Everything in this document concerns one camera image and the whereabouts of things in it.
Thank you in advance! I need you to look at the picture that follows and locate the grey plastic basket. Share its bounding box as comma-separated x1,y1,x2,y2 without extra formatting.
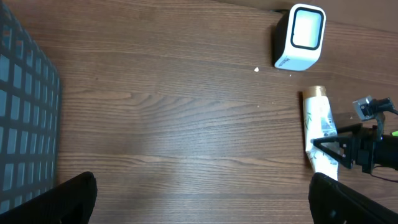
1,3,62,213

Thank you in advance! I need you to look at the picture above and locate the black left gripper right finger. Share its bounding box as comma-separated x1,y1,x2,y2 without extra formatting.
308,172,397,224

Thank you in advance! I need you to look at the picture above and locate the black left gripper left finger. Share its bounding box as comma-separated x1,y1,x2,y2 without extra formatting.
1,171,98,224

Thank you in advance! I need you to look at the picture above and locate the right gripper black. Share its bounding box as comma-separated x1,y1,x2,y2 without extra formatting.
312,123,378,174

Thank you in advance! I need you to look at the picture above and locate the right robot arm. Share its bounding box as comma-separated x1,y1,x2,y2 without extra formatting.
312,124,397,174

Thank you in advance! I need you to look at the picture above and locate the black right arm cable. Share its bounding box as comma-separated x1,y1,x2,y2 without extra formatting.
368,97,398,184

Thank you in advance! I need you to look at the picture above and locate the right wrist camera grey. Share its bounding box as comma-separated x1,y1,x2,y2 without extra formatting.
353,95,374,121

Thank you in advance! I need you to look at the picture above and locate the white barcode scanner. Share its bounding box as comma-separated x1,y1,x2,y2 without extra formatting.
273,3,326,71

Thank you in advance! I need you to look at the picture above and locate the white tube with gold cap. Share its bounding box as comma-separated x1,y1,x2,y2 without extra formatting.
303,86,338,180

